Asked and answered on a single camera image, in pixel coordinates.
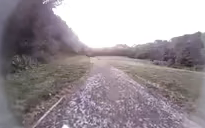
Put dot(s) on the grey gravel path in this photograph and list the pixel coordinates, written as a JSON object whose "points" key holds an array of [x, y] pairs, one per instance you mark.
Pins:
{"points": [[113, 100]]}

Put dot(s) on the grass verge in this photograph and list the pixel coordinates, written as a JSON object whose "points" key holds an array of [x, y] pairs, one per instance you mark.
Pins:
{"points": [[46, 80]]}

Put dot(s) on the grass field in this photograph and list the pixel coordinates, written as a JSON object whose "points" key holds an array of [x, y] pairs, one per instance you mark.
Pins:
{"points": [[163, 76]]}

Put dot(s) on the pale kerb edge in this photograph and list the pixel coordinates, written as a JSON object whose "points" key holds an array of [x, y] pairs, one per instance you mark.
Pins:
{"points": [[51, 109]]}

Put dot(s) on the robot's own part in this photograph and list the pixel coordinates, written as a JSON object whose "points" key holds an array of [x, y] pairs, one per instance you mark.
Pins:
{"points": [[65, 126]]}

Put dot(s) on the dark wood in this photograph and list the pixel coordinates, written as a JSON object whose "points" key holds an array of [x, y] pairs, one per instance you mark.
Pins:
{"points": [[36, 30]]}

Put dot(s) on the row of bushes and trees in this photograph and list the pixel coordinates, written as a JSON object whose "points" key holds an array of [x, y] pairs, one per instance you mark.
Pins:
{"points": [[186, 50]]}

